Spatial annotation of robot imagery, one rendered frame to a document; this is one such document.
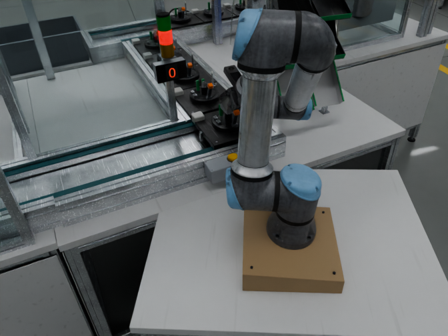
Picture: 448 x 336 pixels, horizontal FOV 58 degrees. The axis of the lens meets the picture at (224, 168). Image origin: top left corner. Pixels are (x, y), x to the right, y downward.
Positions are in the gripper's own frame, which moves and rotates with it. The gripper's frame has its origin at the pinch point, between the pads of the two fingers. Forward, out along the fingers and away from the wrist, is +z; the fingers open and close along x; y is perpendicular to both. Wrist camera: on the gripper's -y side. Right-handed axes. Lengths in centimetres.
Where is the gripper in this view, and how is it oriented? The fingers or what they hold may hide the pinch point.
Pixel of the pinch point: (227, 99)
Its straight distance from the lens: 164.0
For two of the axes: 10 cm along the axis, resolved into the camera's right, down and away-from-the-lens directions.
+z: -2.9, 1.5, 9.5
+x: 9.0, -2.8, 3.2
